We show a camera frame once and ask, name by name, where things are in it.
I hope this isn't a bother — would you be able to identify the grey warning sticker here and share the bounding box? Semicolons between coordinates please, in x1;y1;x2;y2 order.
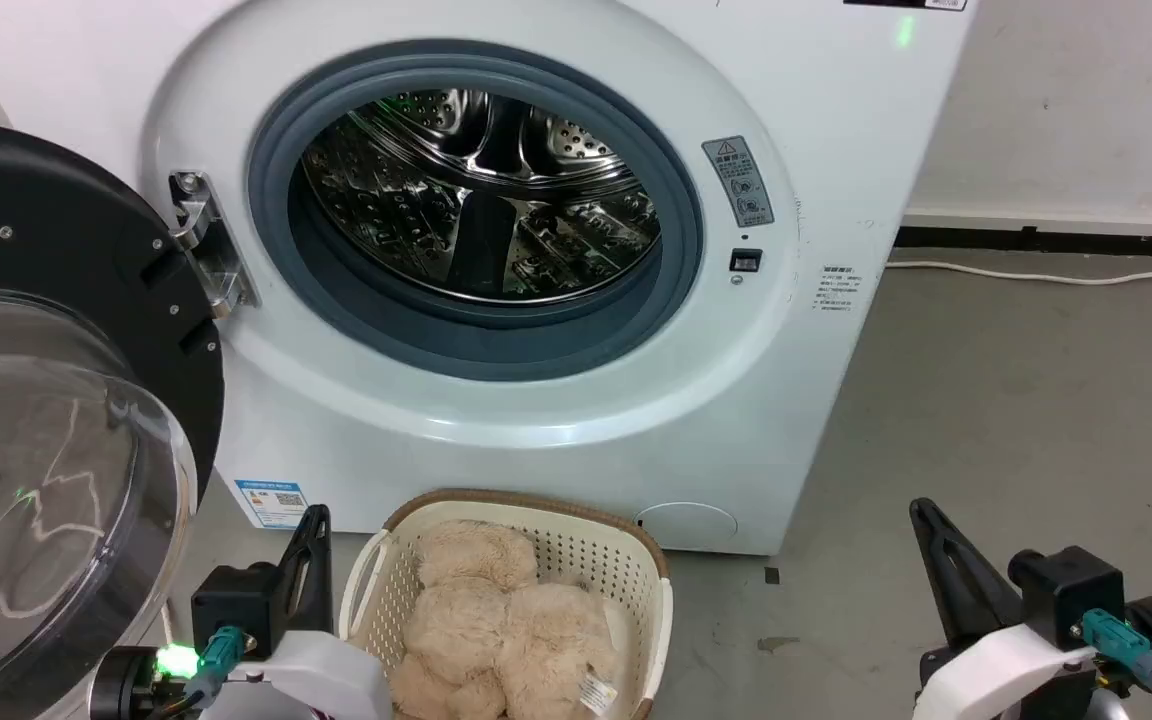
701;135;776;230

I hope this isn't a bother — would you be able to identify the white cable on floor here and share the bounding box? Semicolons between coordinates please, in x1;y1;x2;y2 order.
885;257;1152;287

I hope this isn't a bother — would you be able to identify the black baseboard strip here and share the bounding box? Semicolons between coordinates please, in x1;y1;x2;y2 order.
893;225;1152;262

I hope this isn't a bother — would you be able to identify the teal plug camera cable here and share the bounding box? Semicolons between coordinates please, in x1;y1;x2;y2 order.
1080;607;1152;720
174;625;248;717

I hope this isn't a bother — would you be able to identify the beige plush teddy bear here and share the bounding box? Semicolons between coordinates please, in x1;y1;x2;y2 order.
390;519;628;720

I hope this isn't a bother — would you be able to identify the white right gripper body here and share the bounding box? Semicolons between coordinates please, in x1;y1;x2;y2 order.
913;621;1099;720

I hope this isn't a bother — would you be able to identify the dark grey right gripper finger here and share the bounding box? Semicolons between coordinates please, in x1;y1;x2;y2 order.
910;496;1024;651

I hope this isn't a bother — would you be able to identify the blue and white energy label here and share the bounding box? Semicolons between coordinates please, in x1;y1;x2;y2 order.
233;478;310;530

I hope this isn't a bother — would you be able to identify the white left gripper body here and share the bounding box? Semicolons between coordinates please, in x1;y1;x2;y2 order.
200;629;394;720

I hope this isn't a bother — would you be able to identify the grey rubber door gasket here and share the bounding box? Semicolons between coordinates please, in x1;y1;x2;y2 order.
246;39;706;384

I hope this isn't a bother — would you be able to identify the white front-load washing machine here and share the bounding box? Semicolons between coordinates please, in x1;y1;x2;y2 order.
0;0;979;557

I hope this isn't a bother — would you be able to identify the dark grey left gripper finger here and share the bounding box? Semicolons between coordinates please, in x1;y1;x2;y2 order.
275;504;334;635

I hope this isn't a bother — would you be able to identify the black washer door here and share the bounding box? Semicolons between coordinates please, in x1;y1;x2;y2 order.
0;118;228;720

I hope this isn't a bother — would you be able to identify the small printed text label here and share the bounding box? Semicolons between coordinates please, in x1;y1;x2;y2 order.
813;264;866;314

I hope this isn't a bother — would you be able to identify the metal door hinge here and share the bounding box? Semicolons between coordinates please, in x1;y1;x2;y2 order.
167;170;259;322

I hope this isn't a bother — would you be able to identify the cream plastic laundry basket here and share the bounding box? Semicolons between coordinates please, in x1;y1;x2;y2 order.
338;487;676;720

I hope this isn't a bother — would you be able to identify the round white filter cover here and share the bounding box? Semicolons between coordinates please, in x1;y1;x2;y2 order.
635;501;740;552

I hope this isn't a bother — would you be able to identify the teal plug right camera cable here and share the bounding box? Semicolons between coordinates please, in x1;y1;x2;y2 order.
1080;607;1152;720

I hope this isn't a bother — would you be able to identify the stainless steel washer drum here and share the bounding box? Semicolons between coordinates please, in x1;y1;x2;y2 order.
300;88;663;307

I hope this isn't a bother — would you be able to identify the teal plug left camera cable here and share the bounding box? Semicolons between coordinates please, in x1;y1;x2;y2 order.
174;625;248;717

